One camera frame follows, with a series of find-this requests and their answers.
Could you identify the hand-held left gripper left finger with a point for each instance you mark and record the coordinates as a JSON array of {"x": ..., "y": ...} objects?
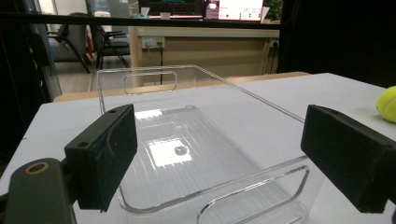
[{"x": 99, "y": 155}]

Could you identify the bright computer monitor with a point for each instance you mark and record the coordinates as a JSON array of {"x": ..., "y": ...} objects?
[{"x": 241, "y": 9}]

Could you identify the black horizontal metal bar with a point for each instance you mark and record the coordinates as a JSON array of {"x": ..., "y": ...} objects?
[{"x": 93, "y": 20}]

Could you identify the yellow tennis ball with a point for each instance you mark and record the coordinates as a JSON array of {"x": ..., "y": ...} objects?
[{"x": 388, "y": 104}]

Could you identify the clear plastic storage bin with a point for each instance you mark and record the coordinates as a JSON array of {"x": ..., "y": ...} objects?
[{"x": 199, "y": 174}]

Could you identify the white cup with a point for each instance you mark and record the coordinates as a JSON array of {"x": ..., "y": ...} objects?
[{"x": 165, "y": 15}]

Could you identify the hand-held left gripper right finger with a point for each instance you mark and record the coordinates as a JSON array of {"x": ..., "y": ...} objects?
[{"x": 345, "y": 155}]

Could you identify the pink box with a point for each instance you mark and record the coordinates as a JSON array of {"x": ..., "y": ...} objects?
[{"x": 212, "y": 11}]

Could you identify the white wall power socket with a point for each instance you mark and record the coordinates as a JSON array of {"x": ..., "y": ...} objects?
[
  {"x": 149, "y": 42},
  {"x": 274, "y": 43}
]

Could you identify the dark computer monitor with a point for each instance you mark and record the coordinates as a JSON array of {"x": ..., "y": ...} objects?
[{"x": 174, "y": 6}]

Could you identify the green potted plant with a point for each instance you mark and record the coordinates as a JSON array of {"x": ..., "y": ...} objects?
[{"x": 274, "y": 9}]

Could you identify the black folding chair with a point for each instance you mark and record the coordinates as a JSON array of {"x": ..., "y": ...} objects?
[{"x": 112, "y": 43}]

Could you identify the grey armchair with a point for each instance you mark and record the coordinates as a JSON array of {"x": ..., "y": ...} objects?
[{"x": 70, "y": 43}]

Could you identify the black curtain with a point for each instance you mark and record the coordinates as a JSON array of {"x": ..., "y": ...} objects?
[
  {"x": 336, "y": 34},
  {"x": 15, "y": 77}
]

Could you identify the light wooden counter desk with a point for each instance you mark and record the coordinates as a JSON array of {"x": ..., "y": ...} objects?
[{"x": 211, "y": 53}]

